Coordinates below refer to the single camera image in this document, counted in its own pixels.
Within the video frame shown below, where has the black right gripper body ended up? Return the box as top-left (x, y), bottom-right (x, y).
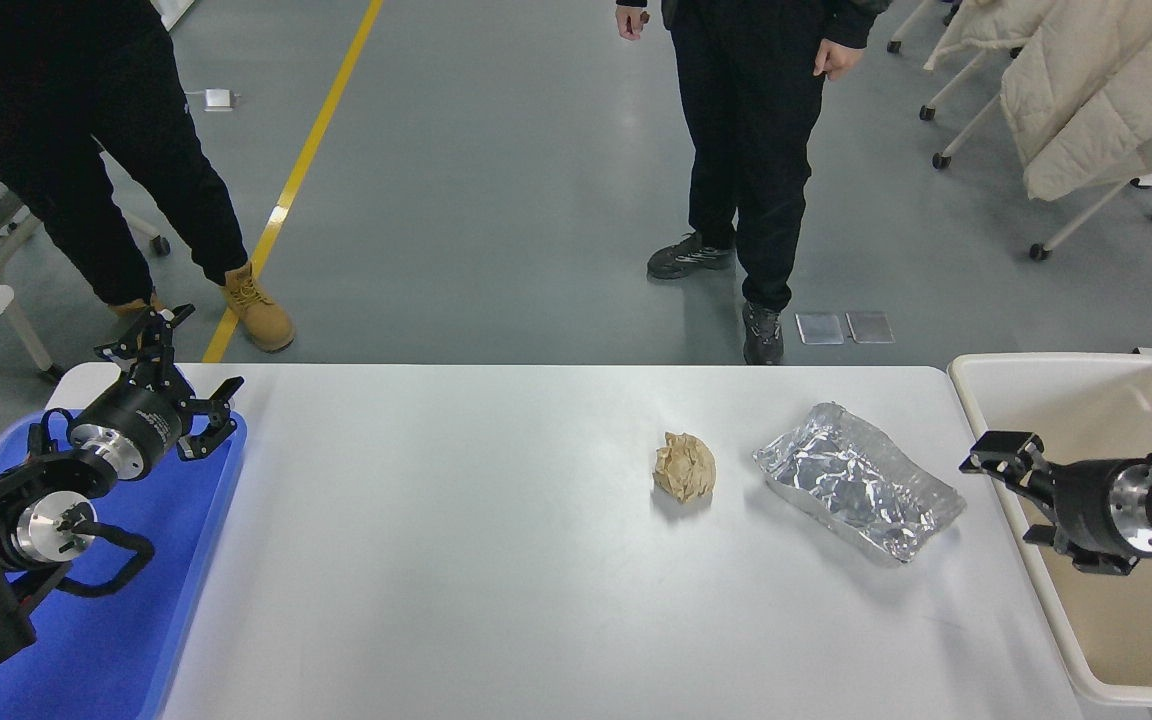
top-left (1046, 460), bottom-right (1135, 562)

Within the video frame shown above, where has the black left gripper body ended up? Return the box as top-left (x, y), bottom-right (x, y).
top-left (86, 382), bottom-right (189, 466)

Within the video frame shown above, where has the silver foil tray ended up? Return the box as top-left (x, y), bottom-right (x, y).
top-left (753, 402), bottom-right (968, 567)

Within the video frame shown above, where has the tan paper ball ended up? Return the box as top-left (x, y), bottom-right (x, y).
top-left (653, 432), bottom-right (718, 505)

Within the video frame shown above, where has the person's left hand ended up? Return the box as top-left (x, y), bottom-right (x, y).
top-left (814, 38), bottom-right (862, 81)

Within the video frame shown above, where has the large pale plastic bin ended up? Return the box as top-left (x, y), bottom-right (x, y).
top-left (948, 353), bottom-right (1152, 713)

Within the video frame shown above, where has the silver floor plate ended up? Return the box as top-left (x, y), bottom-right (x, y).
top-left (796, 313), bottom-right (845, 347)
top-left (846, 311), bottom-right (896, 346)

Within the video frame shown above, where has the blue plastic tray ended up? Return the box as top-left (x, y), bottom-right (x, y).
top-left (0, 408), bottom-right (249, 720)

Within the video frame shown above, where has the person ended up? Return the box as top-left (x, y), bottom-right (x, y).
top-left (0, 0), bottom-right (295, 353)
top-left (616, 0), bottom-right (897, 367)

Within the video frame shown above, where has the large cream quilted coat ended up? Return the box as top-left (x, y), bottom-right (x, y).
top-left (999, 0), bottom-right (1152, 201)

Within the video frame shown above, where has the small cream quilted coat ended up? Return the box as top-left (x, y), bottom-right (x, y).
top-left (924, 0), bottom-right (1059, 71)

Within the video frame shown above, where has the white frame caster chair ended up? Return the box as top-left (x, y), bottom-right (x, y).
top-left (932, 90), bottom-right (1152, 263)
top-left (886, 0), bottom-right (1002, 121)

